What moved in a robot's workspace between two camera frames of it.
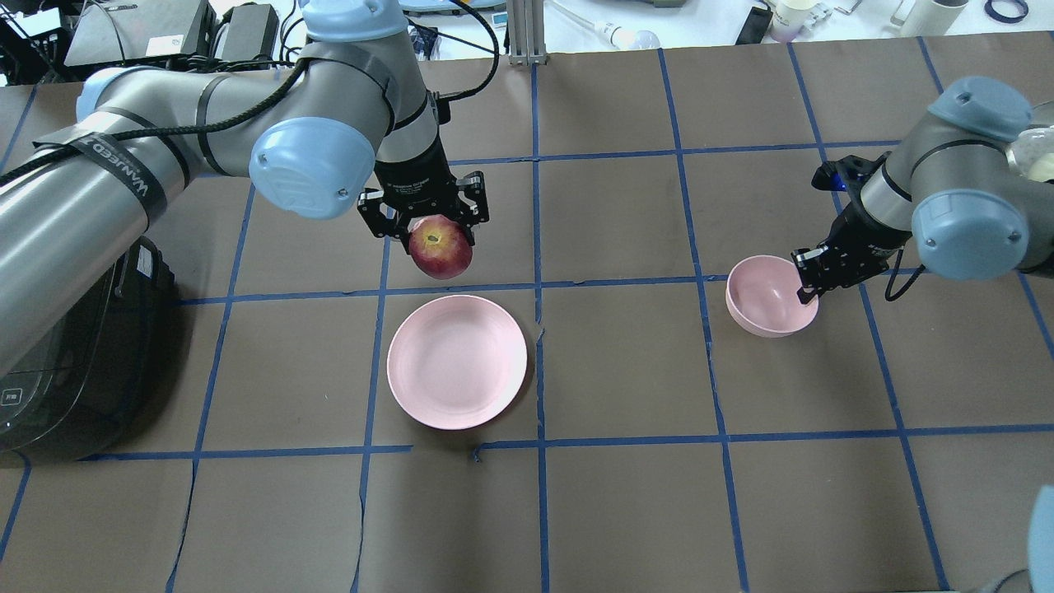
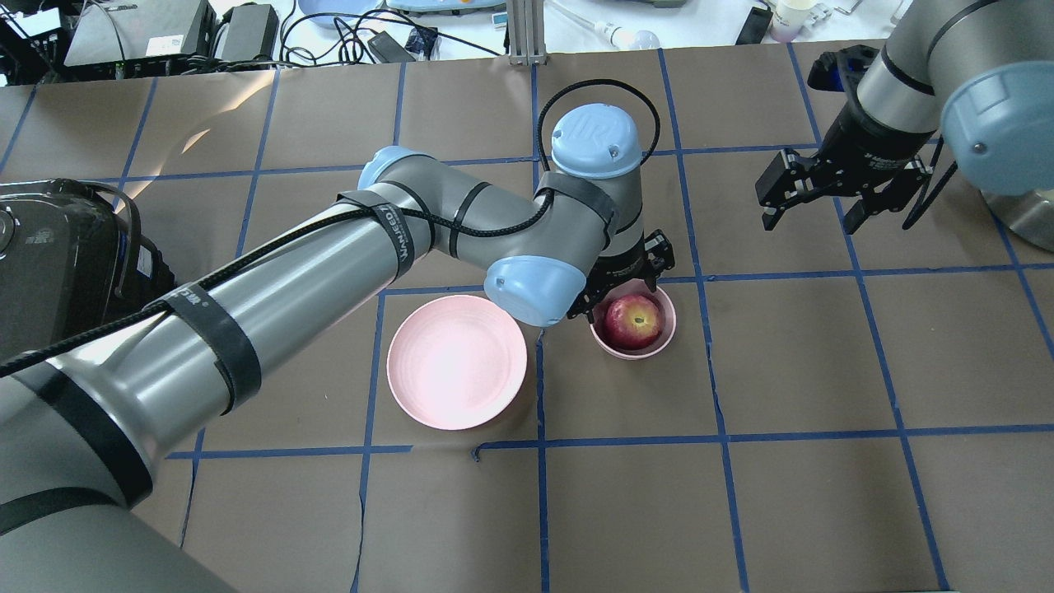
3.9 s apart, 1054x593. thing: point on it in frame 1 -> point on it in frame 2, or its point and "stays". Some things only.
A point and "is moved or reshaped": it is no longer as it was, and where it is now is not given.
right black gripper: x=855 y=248 -> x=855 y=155
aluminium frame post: x=526 y=33 stays
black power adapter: x=251 y=31 stays
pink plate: x=457 y=361 stays
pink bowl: x=762 y=297 -> x=623 y=287
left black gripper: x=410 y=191 -> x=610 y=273
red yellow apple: x=439 y=247 is moved or reshaped
